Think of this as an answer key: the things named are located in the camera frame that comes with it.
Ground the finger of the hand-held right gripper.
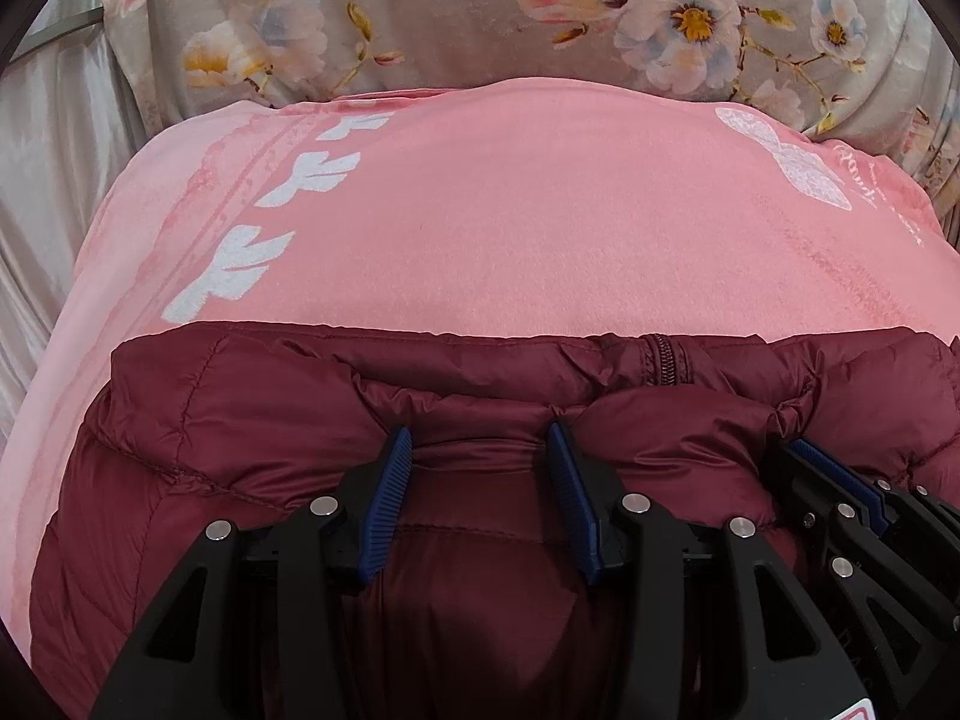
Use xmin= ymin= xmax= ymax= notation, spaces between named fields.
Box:
xmin=877 ymin=476 xmax=960 ymax=593
xmin=776 ymin=439 xmax=960 ymax=692

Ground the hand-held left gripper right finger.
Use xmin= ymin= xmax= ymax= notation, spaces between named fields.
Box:
xmin=546 ymin=422 xmax=871 ymax=720

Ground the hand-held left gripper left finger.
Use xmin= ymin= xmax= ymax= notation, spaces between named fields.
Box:
xmin=90 ymin=427 xmax=413 ymax=720

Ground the grey floral cloth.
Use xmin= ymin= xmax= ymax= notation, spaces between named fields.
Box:
xmin=97 ymin=0 xmax=960 ymax=166

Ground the maroon puffer jacket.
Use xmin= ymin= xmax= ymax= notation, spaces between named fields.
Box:
xmin=30 ymin=322 xmax=960 ymax=720

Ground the grey curtain tieback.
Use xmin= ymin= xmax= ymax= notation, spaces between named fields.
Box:
xmin=15 ymin=9 xmax=104 ymax=62

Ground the silver satin curtain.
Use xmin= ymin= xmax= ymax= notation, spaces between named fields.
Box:
xmin=0 ymin=0 xmax=151 ymax=451

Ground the pink printed blanket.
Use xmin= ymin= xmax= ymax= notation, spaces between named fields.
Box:
xmin=0 ymin=86 xmax=960 ymax=661

